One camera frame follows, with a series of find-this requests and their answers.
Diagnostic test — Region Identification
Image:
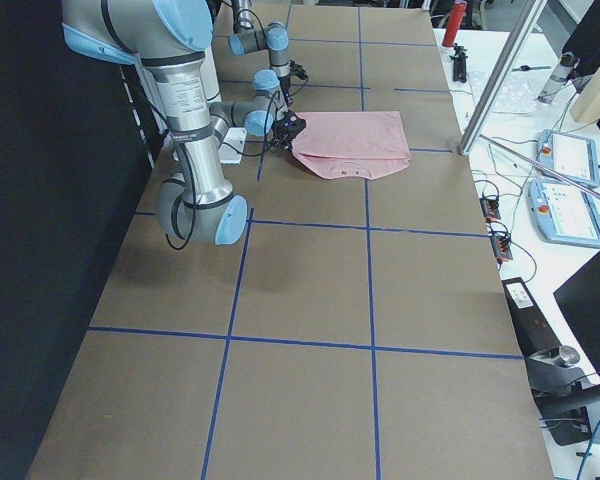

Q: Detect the clear plastic bag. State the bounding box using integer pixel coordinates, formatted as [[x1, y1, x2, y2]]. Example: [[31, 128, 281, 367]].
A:
[[468, 71, 537, 114]]

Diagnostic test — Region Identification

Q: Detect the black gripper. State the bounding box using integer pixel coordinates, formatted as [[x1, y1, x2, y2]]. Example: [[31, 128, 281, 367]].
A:
[[273, 120, 296, 146], [278, 77, 293, 108]]

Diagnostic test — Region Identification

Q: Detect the far teach pendant tablet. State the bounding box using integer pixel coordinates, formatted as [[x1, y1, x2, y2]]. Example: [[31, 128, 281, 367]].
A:
[[537, 129, 600, 188]]

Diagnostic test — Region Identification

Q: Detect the black computer monitor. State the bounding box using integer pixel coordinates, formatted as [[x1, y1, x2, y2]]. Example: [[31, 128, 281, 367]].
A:
[[554, 250, 600, 376]]

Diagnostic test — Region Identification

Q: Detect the long metal grabber stick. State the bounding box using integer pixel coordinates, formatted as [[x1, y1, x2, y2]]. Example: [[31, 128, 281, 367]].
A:
[[479, 134, 600, 200]]

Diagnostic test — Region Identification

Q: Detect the teach pendant tablet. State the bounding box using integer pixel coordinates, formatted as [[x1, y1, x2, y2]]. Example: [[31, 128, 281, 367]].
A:
[[537, 129, 600, 188], [527, 179, 600, 248]]

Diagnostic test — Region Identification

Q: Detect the black flat device box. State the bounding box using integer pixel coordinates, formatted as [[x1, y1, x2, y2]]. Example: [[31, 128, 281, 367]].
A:
[[502, 277, 561, 357]]

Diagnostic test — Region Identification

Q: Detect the red cylinder bottle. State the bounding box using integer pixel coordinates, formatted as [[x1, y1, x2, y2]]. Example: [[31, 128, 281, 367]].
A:
[[441, 0, 468, 48]]

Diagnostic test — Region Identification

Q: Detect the pink Snoopy t-shirt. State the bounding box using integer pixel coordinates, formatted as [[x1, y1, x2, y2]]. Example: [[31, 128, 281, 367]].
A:
[[292, 111, 412, 180]]

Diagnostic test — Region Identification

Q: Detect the aluminium frame post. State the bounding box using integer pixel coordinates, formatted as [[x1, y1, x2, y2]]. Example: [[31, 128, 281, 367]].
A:
[[458, 0, 547, 156]]

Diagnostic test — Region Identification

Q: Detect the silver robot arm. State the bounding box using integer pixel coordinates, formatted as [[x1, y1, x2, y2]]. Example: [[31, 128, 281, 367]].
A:
[[229, 1, 297, 106], [62, 0, 306, 245]]

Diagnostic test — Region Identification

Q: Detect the upper orange connector block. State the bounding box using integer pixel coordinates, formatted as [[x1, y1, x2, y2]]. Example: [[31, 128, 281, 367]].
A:
[[479, 196, 501, 223]]

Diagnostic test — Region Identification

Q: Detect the grey water bottle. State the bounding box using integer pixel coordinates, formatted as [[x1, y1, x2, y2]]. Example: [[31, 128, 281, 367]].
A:
[[537, 51, 579, 104]]

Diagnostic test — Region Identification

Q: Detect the lower orange connector block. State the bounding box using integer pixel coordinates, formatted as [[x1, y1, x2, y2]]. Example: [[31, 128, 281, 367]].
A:
[[490, 231, 513, 265]]

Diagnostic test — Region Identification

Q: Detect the black folded tripod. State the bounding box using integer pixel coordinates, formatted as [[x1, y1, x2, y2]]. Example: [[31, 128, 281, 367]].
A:
[[451, 44, 468, 83]]

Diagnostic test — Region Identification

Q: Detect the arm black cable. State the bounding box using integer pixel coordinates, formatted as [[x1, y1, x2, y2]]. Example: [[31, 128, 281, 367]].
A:
[[249, 9, 310, 109], [164, 89, 281, 251]]

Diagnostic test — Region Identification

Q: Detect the near teach pendant tablet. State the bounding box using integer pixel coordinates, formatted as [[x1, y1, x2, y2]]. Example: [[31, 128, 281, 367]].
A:
[[527, 179, 600, 248]]

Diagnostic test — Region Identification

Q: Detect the orange connector block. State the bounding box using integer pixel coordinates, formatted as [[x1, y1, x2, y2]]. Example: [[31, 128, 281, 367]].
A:
[[490, 231, 513, 265], [479, 196, 501, 223]]

